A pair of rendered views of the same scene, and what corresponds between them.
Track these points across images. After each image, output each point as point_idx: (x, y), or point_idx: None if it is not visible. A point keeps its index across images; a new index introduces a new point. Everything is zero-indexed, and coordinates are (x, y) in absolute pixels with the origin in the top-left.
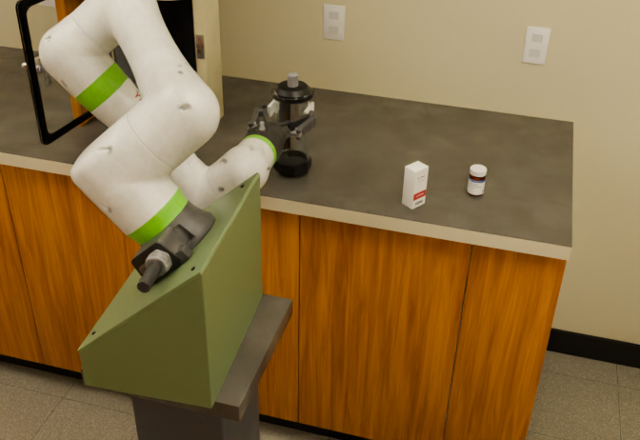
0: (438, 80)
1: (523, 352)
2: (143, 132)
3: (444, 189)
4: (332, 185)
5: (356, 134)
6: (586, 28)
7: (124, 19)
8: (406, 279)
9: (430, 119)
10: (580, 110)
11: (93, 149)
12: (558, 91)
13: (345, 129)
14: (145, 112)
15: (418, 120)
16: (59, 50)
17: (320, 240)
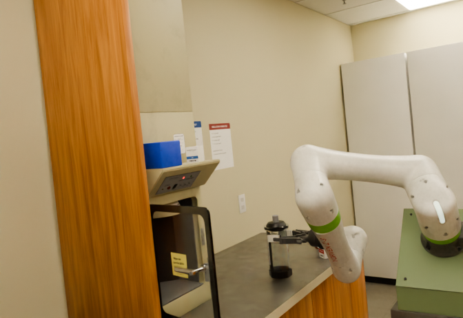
0: (217, 238)
1: (364, 306)
2: (441, 175)
3: (313, 252)
4: (300, 270)
5: (246, 264)
6: (251, 189)
7: (348, 155)
8: (339, 298)
9: (240, 251)
10: (258, 227)
11: (444, 188)
12: (251, 221)
13: (237, 266)
14: (433, 167)
15: (239, 253)
16: (330, 187)
17: (317, 301)
